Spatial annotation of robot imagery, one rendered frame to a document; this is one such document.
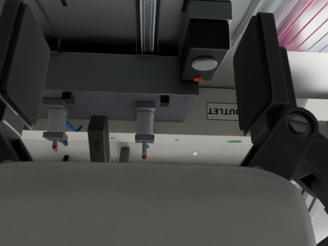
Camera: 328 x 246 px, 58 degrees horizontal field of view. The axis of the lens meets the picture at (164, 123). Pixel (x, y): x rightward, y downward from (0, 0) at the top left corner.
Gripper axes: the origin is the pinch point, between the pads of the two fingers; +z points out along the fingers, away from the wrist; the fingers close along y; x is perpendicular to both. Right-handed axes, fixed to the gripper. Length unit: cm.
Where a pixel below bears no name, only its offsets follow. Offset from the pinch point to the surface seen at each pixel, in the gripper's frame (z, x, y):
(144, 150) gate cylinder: 3.6, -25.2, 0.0
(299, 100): 25, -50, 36
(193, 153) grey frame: 9.3, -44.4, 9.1
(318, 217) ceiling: 22, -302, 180
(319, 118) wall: 121, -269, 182
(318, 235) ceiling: 5, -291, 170
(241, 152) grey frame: 9.7, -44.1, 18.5
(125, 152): 8.8, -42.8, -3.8
